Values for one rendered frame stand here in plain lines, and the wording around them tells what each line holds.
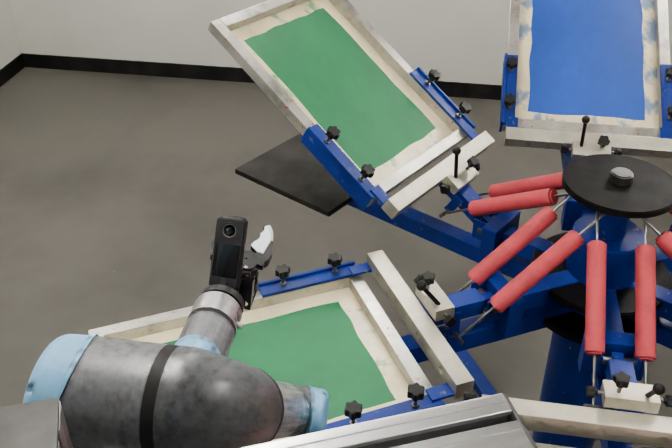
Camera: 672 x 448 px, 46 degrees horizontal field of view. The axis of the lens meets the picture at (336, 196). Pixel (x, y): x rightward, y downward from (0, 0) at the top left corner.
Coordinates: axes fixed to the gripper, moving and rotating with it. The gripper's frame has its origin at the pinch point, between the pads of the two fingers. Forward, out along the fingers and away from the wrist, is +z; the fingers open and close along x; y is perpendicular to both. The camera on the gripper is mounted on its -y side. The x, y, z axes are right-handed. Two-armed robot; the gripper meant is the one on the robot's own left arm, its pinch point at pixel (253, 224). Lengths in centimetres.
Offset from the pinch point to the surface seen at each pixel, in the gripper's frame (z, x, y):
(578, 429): 23, 76, 56
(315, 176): 135, -5, 74
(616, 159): 98, 84, 24
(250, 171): 135, -30, 77
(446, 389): 31, 46, 61
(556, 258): 67, 69, 41
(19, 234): 205, -167, 192
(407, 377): 37, 36, 66
